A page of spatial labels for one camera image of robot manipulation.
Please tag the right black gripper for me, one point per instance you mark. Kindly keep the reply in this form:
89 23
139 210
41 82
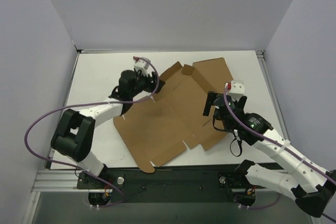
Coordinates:
219 100

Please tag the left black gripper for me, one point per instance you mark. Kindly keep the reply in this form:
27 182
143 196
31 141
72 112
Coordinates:
151 82

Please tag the cardboard box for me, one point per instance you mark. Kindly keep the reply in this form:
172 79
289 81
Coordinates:
215 71
156 131

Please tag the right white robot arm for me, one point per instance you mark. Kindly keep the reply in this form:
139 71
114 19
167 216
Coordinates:
309 185

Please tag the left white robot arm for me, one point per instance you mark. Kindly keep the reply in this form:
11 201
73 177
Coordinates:
74 134

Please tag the folded closed cardboard box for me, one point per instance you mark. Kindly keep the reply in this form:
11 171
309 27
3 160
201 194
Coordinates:
215 71

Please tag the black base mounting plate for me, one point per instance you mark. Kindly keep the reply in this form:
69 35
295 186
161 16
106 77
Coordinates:
177 184

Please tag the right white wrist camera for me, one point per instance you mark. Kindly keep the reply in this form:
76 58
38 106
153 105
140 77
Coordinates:
235 89

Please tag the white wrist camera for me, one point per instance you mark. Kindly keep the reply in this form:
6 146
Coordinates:
141 65
235 89

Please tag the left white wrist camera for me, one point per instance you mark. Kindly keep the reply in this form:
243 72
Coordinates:
141 65

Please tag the aluminium frame rail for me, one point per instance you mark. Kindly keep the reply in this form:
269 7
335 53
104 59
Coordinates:
261 59

